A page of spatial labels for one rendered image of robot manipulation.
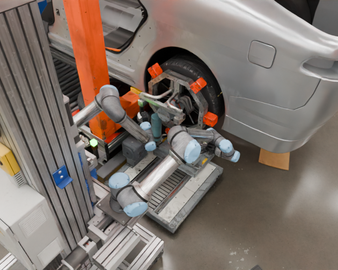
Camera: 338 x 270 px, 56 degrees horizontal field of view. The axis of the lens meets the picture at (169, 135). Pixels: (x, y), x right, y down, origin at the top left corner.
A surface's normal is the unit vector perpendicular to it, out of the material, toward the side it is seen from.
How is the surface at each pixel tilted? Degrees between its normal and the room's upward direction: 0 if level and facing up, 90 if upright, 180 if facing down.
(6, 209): 0
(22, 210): 0
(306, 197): 0
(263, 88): 90
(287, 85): 90
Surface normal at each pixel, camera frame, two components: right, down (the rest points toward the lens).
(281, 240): 0.02, -0.72
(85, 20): 0.80, 0.43
